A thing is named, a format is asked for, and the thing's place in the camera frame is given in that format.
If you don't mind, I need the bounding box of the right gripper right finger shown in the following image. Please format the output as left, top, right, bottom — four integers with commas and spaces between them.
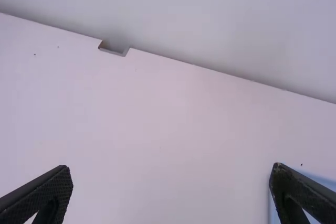
268, 162, 336, 224

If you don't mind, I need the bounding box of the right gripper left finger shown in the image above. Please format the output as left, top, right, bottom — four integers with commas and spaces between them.
0, 165, 74, 224

